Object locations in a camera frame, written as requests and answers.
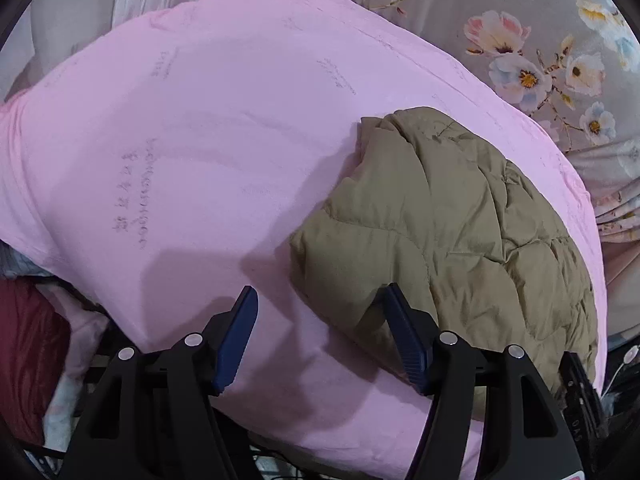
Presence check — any khaki puffer jacket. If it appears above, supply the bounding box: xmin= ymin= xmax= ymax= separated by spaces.
xmin=290 ymin=107 xmax=599 ymax=392

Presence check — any pink bed sheet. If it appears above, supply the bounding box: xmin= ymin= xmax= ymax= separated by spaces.
xmin=1 ymin=0 xmax=608 ymax=479

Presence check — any dark red cloth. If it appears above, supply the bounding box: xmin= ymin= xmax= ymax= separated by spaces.
xmin=0 ymin=280 xmax=70 ymax=445

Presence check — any grey floral duvet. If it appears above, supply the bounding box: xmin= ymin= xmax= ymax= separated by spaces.
xmin=352 ymin=0 xmax=639 ymax=243

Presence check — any silver pleated bed skirt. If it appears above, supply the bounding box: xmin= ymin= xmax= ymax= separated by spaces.
xmin=1 ymin=0 xmax=193 ymax=101

